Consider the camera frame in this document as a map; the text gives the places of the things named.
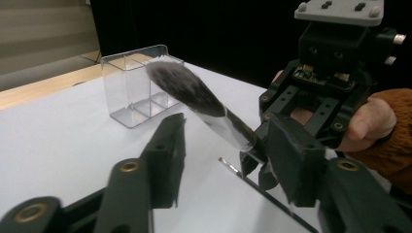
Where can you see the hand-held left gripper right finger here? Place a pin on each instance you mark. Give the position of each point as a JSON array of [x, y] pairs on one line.
[[301, 161]]

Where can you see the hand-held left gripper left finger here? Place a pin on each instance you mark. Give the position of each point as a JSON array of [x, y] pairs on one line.
[[162, 155]]

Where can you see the thin black makeup brush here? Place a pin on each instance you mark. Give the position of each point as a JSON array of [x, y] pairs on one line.
[[301, 219]]

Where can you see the thick black makeup brush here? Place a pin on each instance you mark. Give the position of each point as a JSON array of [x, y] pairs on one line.
[[184, 85]]

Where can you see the clear acrylic organizer box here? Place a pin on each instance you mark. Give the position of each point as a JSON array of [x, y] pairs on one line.
[[129, 81]]

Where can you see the white table board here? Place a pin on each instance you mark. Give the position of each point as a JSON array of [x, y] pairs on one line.
[[64, 145]]

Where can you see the black curtain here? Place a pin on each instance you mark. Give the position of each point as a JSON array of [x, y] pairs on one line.
[[210, 32]]

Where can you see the wooden table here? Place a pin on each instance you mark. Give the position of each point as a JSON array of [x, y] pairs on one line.
[[32, 92]]

